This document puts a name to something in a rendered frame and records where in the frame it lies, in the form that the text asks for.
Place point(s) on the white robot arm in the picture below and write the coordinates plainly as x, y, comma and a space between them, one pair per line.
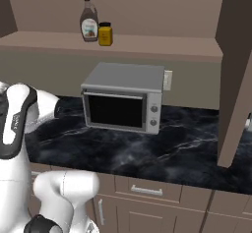
14, 178

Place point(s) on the brown syrup bottle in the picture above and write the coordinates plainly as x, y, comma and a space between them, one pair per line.
89, 24

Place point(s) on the brown open cabinet door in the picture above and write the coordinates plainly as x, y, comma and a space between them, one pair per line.
6, 14
234, 79

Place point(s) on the black glass toaster oven door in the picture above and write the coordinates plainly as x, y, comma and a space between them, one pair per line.
114, 110

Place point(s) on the grey toaster oven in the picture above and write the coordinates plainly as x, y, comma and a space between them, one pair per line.
126, 76

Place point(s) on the yellow jar with black lid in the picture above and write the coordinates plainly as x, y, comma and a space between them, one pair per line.
105, 35

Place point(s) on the brown drawer front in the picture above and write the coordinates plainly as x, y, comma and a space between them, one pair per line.
170, 191
229, 205

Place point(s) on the brown lower cupboard door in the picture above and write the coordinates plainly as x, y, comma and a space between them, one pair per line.
226, 223
147, 217

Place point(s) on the white object on worktop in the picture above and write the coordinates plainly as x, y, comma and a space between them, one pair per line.
249, 123

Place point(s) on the white wall outlet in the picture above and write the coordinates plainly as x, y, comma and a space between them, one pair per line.
168, 79

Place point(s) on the brown wall cabinet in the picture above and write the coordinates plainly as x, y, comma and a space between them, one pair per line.
157, 46

